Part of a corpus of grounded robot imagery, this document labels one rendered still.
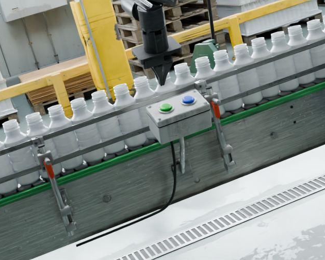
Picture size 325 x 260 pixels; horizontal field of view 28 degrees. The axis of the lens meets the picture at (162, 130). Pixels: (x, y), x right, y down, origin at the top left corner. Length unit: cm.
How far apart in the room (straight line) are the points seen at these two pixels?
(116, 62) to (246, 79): 455
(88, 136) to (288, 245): 166
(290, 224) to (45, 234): 184
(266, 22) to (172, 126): 629
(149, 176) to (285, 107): 43
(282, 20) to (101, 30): 254
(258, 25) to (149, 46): 633
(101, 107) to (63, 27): 711
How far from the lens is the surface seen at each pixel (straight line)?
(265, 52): 183
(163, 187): 174
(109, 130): 169
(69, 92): 707
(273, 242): 318
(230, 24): 709
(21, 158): 166
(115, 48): 628
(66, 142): 167
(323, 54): 190
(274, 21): 784
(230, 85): 178
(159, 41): 144
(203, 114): 157
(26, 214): 167
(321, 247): 307
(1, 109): 704
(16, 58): 872
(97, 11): 622
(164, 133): 155
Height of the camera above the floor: 151
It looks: 17 degrees down
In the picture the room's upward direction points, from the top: 15 degrees counter-clockwise
